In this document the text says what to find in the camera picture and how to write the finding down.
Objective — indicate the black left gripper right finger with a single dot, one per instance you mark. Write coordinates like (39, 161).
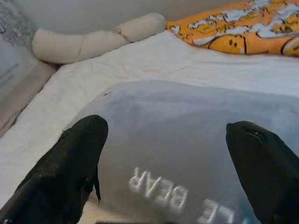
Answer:
(266, 172)

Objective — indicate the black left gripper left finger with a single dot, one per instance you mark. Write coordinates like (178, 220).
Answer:
(58, 168)

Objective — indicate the grey lettered pillow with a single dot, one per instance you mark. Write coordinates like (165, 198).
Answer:
(168, 130)

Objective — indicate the beige knotted bolster pillow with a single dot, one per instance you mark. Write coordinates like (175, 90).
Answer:
(70, 45)

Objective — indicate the white bed sheet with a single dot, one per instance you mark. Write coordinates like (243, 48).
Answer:
(144, 63)

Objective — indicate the grey patterned curtain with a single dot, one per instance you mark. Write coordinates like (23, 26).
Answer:
(11, 39)

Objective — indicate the orange cartoon print blanket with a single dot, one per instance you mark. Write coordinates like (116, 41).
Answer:
(238, 35)

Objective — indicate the beige bed frame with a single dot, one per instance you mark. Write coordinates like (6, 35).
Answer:
(21, 93)

